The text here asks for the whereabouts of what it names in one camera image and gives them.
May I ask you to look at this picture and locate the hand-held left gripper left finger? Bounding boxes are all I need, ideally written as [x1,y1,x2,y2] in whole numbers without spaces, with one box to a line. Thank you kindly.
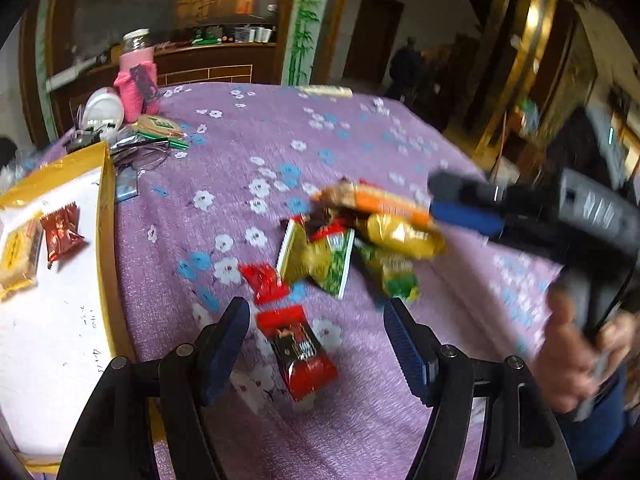
[56,296,251,480]

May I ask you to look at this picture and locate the green wrapped biscuit pack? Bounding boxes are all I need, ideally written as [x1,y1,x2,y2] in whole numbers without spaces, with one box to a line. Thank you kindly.
[136,114,191,150]

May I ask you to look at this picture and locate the small blue packet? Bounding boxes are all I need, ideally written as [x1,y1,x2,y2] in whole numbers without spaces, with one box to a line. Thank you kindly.
[115,167,140,204]

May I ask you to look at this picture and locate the white round lid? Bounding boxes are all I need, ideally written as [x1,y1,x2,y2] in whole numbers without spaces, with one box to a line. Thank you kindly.
[82,87,125,131]

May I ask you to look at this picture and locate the wooden counter cabinet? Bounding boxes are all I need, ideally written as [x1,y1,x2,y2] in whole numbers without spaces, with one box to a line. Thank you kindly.
[50,40,278,126]

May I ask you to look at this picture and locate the green white snack packet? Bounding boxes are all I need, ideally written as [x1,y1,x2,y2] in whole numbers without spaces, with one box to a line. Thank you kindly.
[307,224,357,301]

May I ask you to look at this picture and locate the golden wooden furniture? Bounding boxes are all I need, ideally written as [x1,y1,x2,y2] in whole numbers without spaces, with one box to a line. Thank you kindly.
[470,0,561,171]

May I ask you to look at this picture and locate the bamboo painted pillar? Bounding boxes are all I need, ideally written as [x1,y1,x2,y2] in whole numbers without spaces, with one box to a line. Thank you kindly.
[35,0,56,136]
[280,0,323,86]

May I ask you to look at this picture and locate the person's right hand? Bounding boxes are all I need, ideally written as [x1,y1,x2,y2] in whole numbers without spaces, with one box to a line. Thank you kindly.
[537,282,633,416]

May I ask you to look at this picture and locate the yellow cardboard box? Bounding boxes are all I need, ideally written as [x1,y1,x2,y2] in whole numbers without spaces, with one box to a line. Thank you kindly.
[0,141,166,476]

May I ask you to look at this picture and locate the cream tube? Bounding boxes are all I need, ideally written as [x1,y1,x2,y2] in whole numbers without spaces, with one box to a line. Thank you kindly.
[299,85,353,98]

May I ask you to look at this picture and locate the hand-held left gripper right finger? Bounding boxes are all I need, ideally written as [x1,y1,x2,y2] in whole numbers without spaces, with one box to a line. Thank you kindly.
[382,297,578,480]

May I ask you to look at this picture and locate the red black candy packet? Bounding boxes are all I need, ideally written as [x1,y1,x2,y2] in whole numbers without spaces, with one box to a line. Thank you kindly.
[256,305,338,403]

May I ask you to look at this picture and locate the purple floral tablecloth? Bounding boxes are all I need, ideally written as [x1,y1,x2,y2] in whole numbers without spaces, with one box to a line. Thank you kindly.
[30,82,640,480]

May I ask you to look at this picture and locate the pink sleeved glass jar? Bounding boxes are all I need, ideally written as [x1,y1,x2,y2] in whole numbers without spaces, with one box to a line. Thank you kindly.
[114,28,162,123]

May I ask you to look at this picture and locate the wooden door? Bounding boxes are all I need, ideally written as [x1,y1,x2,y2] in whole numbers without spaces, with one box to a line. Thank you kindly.
[342,0,405,86]

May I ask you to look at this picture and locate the maroon snack packet gold circle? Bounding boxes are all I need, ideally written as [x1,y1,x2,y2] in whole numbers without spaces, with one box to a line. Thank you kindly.
[307,201,351,233]

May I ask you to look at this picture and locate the glass partition window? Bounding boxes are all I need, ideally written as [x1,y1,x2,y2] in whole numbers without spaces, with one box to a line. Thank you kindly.
[55,0,291,76]

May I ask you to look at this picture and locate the yellow cracker packet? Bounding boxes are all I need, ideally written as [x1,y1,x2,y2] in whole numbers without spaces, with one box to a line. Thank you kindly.
[0,219,43,301]

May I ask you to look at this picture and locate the clear plastic bag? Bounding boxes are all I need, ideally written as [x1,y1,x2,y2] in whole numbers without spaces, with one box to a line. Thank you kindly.
[0,152,36,181]

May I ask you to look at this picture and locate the white long box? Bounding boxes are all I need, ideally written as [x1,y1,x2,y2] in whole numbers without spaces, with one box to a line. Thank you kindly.
[46,62,101,93]

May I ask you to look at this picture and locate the orange edged cracker packet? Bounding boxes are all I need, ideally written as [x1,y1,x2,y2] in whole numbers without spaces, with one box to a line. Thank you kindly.
[312,180,436,228]

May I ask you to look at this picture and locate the green yellow snack packet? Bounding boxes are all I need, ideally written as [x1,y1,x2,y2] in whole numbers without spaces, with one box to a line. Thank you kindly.
[355,240,421,306]

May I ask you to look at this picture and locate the person's right forearm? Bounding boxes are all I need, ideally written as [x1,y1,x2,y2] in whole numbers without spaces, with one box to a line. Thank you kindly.
[555,365,633,476]

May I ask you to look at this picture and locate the eyeglasses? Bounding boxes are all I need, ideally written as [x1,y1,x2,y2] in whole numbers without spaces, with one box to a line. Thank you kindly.
[110,140,173,171]

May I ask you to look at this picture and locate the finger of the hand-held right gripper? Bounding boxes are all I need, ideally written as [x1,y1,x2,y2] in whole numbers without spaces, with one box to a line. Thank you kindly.
[429,199,507,239]
[428,171,507,204]

